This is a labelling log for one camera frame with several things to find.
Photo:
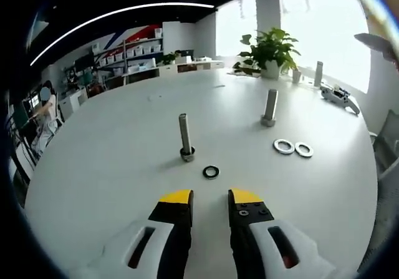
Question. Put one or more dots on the small green plant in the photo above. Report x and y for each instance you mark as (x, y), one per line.
(169, 59)

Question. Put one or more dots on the small black monitor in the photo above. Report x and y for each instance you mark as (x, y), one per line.
(184, 54)

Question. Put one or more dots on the shelf with white bins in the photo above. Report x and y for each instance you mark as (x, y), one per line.
(131, 51)

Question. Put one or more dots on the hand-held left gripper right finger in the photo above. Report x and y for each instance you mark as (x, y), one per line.
(249, 213)

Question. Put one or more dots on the white game controller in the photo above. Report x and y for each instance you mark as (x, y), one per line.
(338, 99)

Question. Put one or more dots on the white cabinet desk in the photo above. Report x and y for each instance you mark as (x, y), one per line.
(174, 70)

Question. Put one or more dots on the white cylindrical bottle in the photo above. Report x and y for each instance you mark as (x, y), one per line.
(318, 74)

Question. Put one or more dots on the thin threaded stud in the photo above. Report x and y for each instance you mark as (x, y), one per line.
(184, 129)

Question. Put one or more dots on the white ceiling light strip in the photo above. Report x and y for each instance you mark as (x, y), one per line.
(109, 13)

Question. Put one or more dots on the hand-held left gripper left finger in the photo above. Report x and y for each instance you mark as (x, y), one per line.
(173, 212)

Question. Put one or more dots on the potted green plant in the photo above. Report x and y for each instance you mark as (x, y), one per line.
(271, 51)

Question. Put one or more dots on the white floor cabinet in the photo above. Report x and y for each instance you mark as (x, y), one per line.
(72, 104)

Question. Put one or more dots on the large black monitor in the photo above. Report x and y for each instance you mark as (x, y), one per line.
(84, 63)

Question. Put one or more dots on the small white cup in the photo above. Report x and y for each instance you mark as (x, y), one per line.
(296, 76)

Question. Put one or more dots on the thick threaded stud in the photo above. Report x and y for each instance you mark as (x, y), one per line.
(271, 104)

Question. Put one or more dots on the silver washer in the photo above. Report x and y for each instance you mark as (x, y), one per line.
(296, 149)
(275, 146)

